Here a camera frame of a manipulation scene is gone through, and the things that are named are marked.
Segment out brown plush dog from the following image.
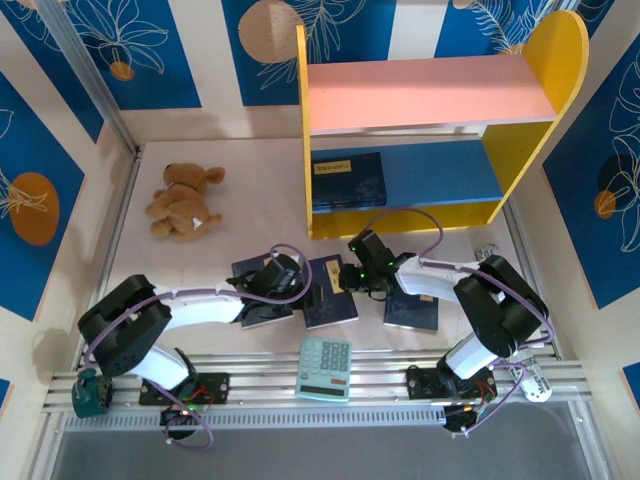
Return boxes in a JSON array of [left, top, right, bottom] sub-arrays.
[[144, 162, 227, 244]]

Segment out mint green calculator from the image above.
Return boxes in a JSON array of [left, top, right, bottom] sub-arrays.
[[293, 336, 354, 402]]

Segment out black controller box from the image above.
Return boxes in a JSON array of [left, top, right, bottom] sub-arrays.
[[442, 384, 496, 440], [159, 403, 204, 442]]

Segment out yellow bookshelf pink blue shelves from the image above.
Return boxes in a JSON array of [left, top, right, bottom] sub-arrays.
[[295, 9, 591, 241]]

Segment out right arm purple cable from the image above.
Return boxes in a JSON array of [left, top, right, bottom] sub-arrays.
[[369, 207, 556, 436]]

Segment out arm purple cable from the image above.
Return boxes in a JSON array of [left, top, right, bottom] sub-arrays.
[[83, 243, 316, 450], [369, 207, 556, 436]]

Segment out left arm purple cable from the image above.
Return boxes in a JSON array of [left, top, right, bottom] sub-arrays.
[[83, 243, 316, 450]]

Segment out aluminium rail frame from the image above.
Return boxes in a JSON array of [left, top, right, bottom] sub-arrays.
[[42, 349, 587, 417]]

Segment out grey slotted cable duct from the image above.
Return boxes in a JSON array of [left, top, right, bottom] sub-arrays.
[[63, 405, 576, 432]]

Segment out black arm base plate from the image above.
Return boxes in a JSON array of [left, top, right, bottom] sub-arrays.
[[138, 372, 231, 407], [405, 364, 496, 401]]

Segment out aluminium corner post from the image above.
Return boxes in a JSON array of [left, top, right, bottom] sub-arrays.
[[34, 0, 142, 157]]

